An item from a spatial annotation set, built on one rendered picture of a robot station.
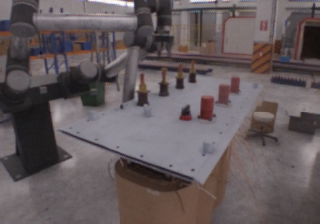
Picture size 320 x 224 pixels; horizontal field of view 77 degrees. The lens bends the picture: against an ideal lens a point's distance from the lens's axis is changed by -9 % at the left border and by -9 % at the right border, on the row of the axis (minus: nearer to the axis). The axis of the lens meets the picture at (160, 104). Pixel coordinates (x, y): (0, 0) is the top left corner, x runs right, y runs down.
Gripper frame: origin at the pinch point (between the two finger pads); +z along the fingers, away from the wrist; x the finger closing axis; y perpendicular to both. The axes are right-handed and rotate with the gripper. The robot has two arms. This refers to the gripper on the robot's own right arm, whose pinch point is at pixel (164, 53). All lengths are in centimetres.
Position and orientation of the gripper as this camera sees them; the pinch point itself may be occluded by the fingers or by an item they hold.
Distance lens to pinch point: 161.8
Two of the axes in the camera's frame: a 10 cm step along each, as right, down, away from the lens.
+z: 0.0, 9.5, 3.1
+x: -7.7, -2.0, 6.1
